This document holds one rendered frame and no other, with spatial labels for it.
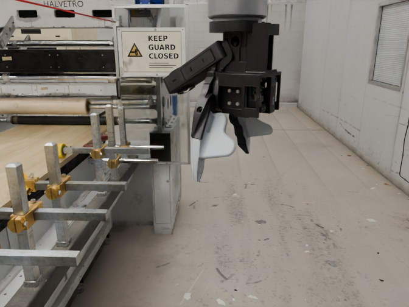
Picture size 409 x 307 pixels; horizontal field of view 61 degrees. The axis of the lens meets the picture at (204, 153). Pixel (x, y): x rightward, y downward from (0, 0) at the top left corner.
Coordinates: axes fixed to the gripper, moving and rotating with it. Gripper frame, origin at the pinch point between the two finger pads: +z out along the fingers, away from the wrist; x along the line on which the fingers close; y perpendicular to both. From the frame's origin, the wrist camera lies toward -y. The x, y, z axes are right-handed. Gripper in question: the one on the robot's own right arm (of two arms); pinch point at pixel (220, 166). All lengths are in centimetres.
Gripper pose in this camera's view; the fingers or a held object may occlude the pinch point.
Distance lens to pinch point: 51.9
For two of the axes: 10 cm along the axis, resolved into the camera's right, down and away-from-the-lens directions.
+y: 8.4, 1.6, -5.1
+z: 0.0, 9.6, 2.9
